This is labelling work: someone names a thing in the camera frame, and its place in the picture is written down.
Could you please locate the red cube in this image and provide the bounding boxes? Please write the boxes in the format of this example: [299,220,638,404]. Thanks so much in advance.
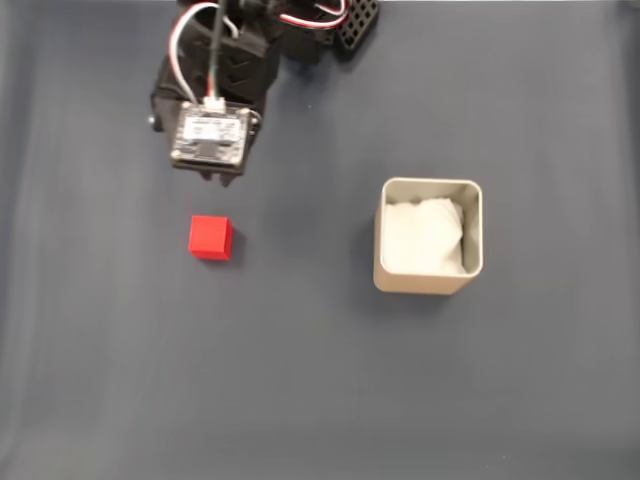
[187,215,235,262]

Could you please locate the beige metal box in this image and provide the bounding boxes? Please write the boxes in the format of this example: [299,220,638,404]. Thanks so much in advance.
[372,177,484,297]

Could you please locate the white tissue paper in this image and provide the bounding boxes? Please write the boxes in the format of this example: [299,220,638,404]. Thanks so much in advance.
[382,197,467,277]

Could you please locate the camera circuit board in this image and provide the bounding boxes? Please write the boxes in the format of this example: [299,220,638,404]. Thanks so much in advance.
[169,98,264,177]

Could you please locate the white red servo cable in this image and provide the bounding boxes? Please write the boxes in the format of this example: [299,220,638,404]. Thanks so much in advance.
[277,0,350,29]
[168,1,221,104]

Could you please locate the black camera cable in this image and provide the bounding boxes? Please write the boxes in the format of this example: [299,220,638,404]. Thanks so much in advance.
[206,0,227,109]

